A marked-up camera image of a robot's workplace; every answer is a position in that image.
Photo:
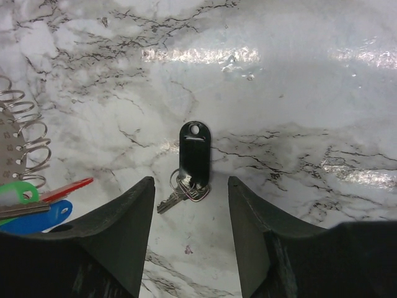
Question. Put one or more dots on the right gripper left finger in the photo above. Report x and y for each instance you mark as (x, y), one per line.
(100, 254)

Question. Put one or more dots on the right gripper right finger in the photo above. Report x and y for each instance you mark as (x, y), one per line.
(279, 255)

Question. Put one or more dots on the blue key tag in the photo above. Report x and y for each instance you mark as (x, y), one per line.
(35, 223)

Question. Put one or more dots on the red key tag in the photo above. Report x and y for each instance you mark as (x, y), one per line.
(62, 192)

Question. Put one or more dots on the green key tag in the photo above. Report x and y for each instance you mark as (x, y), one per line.
(18, 192)

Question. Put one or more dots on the black key tag with key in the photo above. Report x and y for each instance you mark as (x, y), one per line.
(191, 180)

